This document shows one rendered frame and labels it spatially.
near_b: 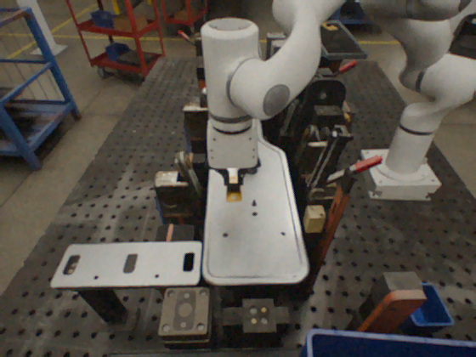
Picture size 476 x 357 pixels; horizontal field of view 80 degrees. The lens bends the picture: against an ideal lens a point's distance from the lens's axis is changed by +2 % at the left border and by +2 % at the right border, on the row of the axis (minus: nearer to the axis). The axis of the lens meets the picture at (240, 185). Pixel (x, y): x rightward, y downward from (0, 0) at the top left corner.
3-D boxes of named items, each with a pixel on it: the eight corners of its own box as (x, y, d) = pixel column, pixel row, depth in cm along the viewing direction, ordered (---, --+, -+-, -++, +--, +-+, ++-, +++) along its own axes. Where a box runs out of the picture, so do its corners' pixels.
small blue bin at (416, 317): (384, 297, 84) (396, 283, 77) (418, 297, 84) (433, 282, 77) (400, 337, 76) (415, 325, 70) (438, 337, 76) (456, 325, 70)
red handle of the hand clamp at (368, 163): (308, 178, 66) (376, 148, 61) (312, 184, 68) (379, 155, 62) (312, 191, 63) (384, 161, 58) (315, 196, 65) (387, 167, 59)
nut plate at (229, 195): (225, 176, 68) (225, 172, 68) (240, 176, 69) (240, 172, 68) (225, 202, 63) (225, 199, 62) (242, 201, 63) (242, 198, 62)
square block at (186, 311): (190, 348, 74) (164, 286, 49) (221, 347, 74) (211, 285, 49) (187, 385, 68) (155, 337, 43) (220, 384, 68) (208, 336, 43)
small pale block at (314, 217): (286, 283, 87) (306, 205, 61) (297, 282, 87) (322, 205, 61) (288, 294, 84) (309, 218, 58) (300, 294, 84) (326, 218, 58)
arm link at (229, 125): (256, 94, 53) (255, 109, 55) (209, 95, 53) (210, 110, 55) (259, 118, 47) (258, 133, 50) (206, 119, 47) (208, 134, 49)
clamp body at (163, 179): (173, 240, 98) (150, 165, 73) (207, 240, 98) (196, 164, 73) (169, 263, 91) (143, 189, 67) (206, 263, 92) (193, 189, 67)
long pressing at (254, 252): (219, 42, 153) (219, 39, 152) (261, 42, 153) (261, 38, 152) (199, 287, 56) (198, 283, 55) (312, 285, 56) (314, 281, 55)
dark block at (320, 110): (293, 202, 110) (314, 104, 80) (311, 202, 110) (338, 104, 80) (295, 212, 106) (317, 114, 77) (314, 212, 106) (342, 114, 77)
